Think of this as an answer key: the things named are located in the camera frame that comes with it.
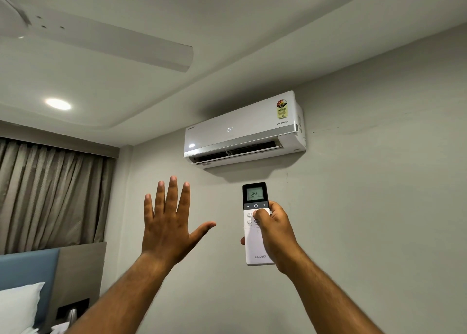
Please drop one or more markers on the person's left thumb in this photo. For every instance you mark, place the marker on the person's left thumb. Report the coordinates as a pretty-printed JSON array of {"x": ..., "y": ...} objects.
[{"x": 203, "y": 229}]

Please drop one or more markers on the person's left hand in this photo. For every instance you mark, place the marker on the person's left hand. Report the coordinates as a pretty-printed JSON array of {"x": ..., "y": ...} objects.
[{"x": 167, "y": 231}]

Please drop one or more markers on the person's left little finger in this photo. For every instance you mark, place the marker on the person's left little finger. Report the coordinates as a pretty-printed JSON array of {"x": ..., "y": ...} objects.
[{"x": 147, "y": 208}]

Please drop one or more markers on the beige pleated curtain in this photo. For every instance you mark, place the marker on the beige pleated curtain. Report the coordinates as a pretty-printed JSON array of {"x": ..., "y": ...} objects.
[{"x": 51, "y": 191}]

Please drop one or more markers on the person's left middle finger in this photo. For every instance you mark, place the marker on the person's left middle finger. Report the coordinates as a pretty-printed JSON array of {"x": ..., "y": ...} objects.
[{"x": 171, "y": 195}]

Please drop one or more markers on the blue padded headboard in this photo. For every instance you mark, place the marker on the blue padded headboard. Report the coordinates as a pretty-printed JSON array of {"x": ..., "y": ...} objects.
[{"x": 25, "y": 279}]

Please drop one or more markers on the person's left forearm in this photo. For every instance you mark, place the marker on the person's left forearm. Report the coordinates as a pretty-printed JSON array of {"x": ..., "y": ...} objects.
[{"x": 120, "y": 293}]

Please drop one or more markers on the white ceiling fan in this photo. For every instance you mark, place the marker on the white ceiling fan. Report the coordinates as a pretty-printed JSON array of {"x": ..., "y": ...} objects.
[{"x": 91, "y": 34}]

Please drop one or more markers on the white air conditioner remote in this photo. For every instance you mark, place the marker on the white air conditioner remote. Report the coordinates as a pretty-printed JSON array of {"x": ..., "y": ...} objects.
[{"x": 254, "y": 224}]

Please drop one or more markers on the grey wooden wall panel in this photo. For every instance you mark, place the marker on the grey wooden wall panel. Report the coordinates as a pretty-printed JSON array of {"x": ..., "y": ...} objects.
[{"x": 78, "y": 275}]

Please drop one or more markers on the white wall air conditioner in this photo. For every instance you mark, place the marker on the white wall air conditioner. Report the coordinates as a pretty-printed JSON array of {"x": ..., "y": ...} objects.
[{"x": 244, "y": 133}]

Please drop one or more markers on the white pillow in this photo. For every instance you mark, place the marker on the white pillow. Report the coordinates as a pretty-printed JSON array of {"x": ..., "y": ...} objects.
[{"x": 20, "y": 308}]

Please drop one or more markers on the person's right hand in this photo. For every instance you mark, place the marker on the person's right hand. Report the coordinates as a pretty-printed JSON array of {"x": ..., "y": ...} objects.
[{"x": 275, "y": 235}]

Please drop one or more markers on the round recessed ceiling light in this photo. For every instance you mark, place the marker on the round recessed ceiling light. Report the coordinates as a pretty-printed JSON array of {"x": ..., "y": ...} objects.
[{"x": 58, "y": 104}]

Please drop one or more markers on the person's right forearm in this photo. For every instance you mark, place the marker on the person's right forearm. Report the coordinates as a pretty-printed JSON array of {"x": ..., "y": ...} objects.
[{"x": 328, "y": 293}]

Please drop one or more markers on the person's right thumb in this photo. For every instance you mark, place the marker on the person's right thumb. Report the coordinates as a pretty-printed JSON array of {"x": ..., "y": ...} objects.
[{"x": 269, "y": 215}]

